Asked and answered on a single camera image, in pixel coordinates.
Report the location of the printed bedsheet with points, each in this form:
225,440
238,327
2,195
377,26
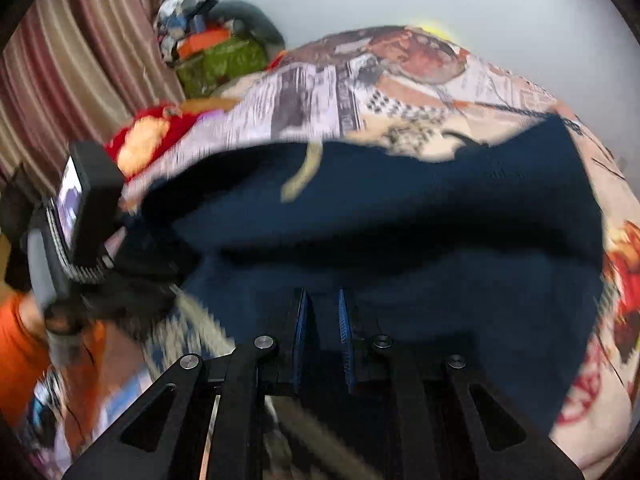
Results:
340,90

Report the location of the navy patterned hoodie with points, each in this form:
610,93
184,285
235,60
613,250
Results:
400,220

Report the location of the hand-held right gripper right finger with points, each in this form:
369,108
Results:
346,340

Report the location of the pile of clothes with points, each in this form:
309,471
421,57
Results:
187,15

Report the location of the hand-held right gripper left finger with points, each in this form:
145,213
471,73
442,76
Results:
299,340

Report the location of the striped curtain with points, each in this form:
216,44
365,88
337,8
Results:
75,50

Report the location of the red yellow cloth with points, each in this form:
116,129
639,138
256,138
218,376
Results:
145,135

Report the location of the green bag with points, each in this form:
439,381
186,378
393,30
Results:
220,62

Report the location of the grey cloth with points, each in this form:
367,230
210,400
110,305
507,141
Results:
255,20

